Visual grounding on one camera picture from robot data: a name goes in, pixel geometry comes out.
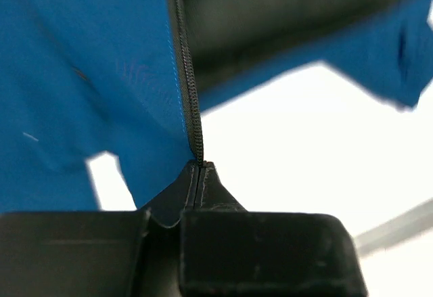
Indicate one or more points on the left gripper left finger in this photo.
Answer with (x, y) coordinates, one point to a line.
(87, 253)

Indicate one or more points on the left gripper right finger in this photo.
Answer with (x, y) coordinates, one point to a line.
(228, 251)

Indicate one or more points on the blue and black jacket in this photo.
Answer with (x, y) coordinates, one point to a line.
(79, 77)

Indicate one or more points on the aluminium front rail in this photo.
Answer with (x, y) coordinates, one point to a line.
(395, 231)

